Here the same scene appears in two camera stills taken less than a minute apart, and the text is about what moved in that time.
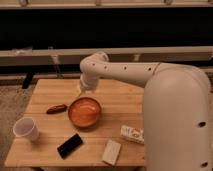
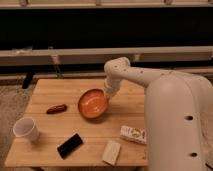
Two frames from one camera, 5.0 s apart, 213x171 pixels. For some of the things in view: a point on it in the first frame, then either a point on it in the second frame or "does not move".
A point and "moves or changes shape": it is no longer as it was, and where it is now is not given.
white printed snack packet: (134, 134) does not move
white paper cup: (26, 127) does not move
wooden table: (78, 128) does not move
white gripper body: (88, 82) → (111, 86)
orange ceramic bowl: (84, 112) moves or changes shape
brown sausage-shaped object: (59, 108) does not move
